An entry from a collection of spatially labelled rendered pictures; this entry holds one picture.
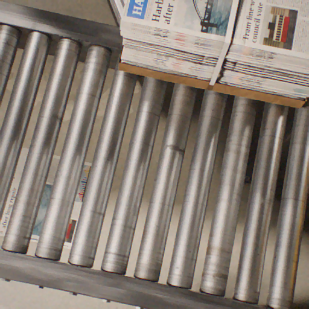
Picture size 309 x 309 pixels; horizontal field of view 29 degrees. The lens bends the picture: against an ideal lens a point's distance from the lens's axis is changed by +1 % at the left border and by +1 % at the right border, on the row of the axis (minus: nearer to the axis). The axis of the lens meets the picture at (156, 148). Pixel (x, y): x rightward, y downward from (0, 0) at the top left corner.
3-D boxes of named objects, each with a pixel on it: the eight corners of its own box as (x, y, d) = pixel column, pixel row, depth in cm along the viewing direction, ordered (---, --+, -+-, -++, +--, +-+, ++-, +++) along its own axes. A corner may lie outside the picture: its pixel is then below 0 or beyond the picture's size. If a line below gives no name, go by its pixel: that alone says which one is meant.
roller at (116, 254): (169, 66, 130) (175, 57, 126) (121, 281, 118) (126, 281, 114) (147, 59, 130) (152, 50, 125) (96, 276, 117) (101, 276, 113)
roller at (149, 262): (198, 72, 130) (204, 63, 125) (154, 288, 118) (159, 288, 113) (177, 66, 130) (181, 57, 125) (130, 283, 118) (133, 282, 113)
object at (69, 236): (111, 166, 200) (111, 166, 199) (92, 251, 192) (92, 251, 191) (3, 143, 200) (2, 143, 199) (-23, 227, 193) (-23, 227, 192)
